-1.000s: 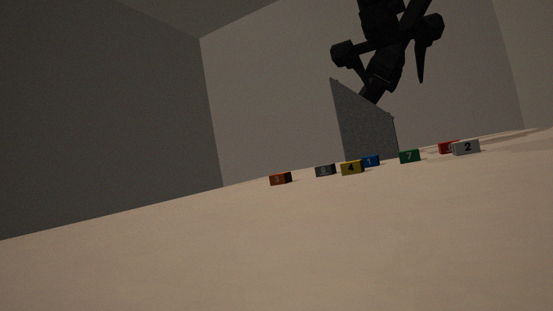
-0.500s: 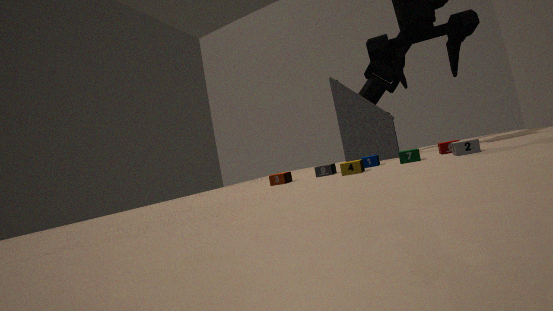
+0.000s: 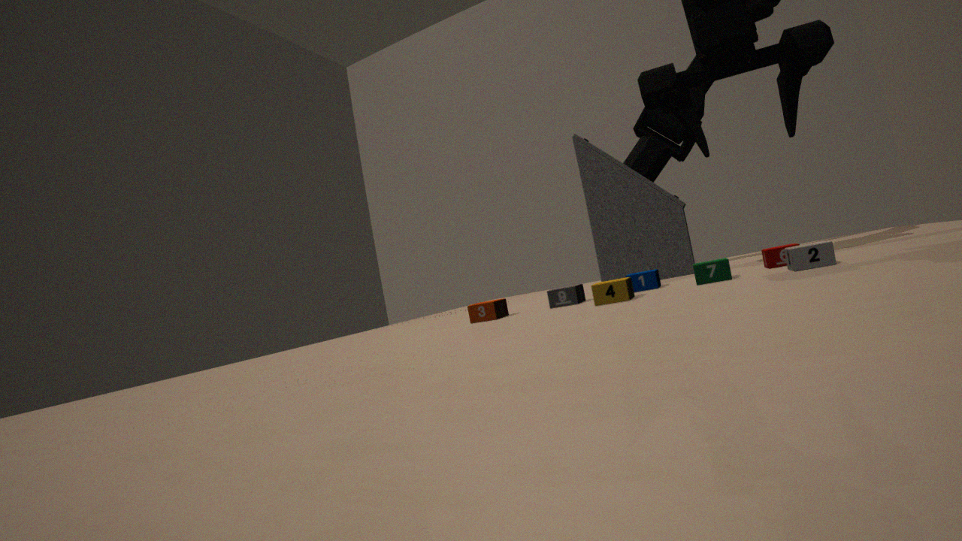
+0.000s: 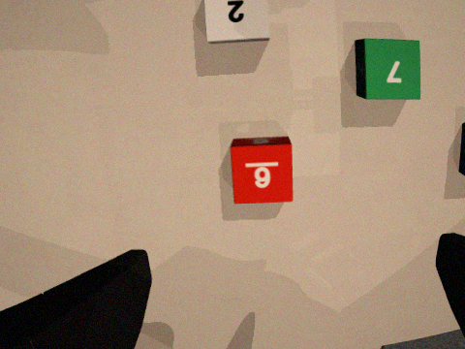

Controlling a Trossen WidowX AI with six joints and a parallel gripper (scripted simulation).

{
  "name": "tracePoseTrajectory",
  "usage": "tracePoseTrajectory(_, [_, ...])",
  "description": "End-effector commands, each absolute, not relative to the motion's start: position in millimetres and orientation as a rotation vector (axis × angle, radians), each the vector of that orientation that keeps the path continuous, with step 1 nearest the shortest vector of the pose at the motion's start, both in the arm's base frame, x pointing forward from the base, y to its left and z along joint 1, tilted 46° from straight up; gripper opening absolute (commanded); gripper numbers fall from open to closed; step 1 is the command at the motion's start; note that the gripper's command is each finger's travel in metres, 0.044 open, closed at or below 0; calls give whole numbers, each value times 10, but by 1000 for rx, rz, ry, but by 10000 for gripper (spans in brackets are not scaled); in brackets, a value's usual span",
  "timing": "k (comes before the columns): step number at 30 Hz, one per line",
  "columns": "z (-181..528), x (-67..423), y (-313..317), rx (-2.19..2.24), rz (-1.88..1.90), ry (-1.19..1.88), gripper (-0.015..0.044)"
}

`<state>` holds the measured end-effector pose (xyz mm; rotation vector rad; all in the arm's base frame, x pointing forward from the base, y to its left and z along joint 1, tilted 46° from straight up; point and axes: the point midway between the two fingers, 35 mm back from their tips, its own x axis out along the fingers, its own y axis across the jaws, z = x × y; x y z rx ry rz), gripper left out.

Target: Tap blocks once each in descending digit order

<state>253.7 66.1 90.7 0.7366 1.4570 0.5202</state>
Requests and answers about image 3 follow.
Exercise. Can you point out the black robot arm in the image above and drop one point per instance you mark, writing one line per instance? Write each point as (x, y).
(734, 19)

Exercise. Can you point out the blue block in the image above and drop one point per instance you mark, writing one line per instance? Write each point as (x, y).
(645, 280)

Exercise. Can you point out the green block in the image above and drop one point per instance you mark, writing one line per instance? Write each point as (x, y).
(712, 271)

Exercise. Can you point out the yellow block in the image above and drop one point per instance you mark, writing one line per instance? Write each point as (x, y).
(613, 291)

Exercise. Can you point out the orange block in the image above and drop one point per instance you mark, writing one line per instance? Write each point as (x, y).
(488, 310)

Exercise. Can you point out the red block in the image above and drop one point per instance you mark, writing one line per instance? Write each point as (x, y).
(775, 256)

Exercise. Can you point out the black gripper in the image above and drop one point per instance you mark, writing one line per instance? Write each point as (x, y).
(799, 49)

